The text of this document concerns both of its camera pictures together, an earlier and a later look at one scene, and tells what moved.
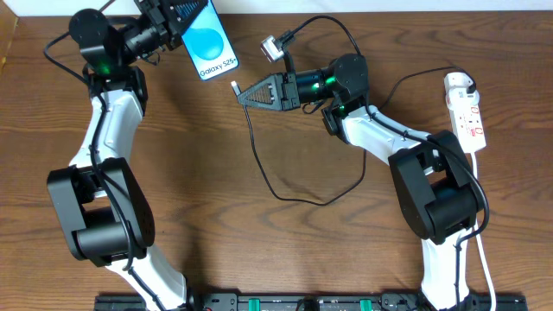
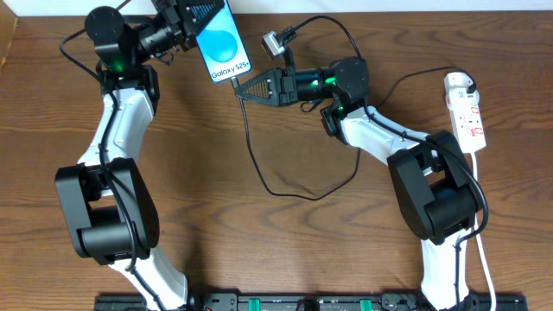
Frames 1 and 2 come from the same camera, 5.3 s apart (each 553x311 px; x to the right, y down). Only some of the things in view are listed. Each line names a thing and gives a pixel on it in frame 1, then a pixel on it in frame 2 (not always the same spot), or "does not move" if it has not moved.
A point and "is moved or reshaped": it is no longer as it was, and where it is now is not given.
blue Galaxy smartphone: (209, 45) is moved or reshaped
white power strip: (466, 115) does not move
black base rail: (468, 301) does not move
